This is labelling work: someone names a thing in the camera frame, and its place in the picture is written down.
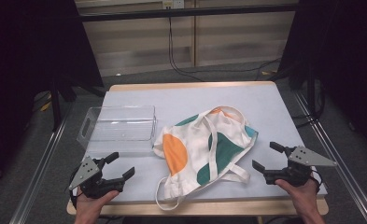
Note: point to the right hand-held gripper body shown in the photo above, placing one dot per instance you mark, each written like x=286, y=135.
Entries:
x=293, y=174

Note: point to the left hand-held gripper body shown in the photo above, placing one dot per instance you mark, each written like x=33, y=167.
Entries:
x=91, y=182

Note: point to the white tote bag coloured dots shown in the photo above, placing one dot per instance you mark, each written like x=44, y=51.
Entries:
x=196, y=140

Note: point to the person's left hand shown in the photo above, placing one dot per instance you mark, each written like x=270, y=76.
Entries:
x=91, y=205

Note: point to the person's right hand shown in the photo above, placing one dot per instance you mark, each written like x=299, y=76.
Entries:
x=302, y=196

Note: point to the clear plastic container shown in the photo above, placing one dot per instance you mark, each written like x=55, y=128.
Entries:
x=122, y=133

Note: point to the light grey table mat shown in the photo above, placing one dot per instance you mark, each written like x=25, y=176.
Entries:
x=265, y=102

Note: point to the black stand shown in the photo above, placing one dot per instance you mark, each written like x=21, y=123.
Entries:
x=56, y=102

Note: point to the black curtain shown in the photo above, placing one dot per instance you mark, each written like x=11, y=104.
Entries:
x=22, y=77
x=346, y=62

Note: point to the black horizontal bar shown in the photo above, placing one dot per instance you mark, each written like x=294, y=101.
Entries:
x=184, y=12

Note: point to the metal floor rail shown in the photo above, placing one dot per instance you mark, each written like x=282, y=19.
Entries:
x=340, y=165
x=38, y=168

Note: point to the white wall outlet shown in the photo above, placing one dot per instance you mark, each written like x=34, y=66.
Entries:
x=173, y=3

